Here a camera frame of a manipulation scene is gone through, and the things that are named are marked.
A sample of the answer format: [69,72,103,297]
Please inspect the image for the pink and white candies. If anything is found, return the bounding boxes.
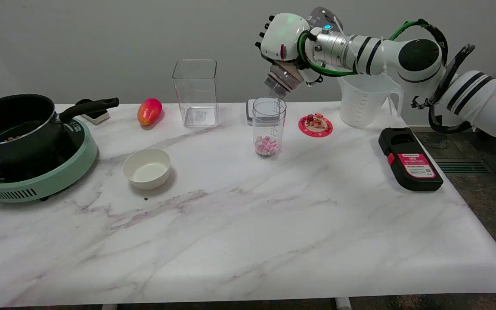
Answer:
[255,136,280,157]

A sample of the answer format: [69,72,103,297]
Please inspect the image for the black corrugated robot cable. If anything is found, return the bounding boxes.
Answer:
[411,19,477,134]

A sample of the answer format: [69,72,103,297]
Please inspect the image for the metal floor vent grille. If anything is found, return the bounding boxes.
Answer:
[434,159,490,174]

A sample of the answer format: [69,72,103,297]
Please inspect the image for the white round bowl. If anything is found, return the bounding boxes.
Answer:
[122,148,172,191]

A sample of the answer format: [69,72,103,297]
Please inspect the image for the black box with pink label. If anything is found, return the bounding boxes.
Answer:
[378,127,444,192]

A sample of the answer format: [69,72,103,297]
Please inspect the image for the small black and white device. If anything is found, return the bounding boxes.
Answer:
[75,99,111,126]

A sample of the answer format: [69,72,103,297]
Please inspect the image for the clear round measuring cup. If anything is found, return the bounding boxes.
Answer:
[252,97,287,158]

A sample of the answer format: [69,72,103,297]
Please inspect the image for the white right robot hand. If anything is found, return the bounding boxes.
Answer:
[255,12,322,85]

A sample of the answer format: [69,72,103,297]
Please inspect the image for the clear bottle with beige band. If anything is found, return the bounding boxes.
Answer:
[264,60,305,100]

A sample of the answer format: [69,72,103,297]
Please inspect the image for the grey white kitchen scale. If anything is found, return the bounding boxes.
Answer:
[246,99,281,127]

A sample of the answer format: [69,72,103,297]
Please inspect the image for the clear square plastic container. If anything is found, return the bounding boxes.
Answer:
[172,59,221,129]

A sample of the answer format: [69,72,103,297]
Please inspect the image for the red yellow mango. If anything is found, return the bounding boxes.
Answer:
[137,98,163,127]

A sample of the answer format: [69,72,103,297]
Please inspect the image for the black cooking pot with handle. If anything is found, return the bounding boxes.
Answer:
[0,94,120,167]

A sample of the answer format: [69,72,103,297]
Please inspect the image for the red coaster with figurine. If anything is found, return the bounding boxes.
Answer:
[298,113,334,138]

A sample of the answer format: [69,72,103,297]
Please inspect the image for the green robot cable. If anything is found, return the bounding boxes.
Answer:
[297,19,426,78]

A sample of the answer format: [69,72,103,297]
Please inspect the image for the mint green induction cooker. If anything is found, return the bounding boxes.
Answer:
[0,116,99,203]

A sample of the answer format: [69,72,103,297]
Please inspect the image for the clear plastic measuring jug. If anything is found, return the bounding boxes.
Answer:
[337,72,405,129]

